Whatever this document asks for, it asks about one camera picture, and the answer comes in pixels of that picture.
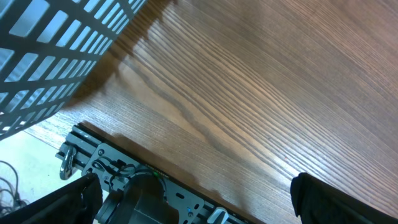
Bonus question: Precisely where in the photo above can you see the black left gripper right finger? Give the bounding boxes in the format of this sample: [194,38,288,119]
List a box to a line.
[290,172,397,224]

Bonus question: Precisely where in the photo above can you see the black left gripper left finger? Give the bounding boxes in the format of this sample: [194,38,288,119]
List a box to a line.
[1,174,103,224]

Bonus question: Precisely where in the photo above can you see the grey plastic basket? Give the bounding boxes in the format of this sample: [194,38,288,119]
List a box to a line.
[1,0,146,139]

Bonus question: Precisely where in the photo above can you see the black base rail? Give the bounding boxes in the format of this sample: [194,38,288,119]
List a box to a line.
[56,123,248,224]

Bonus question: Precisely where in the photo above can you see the black floor cables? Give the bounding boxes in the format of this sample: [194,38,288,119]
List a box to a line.
[0,160,29,217]

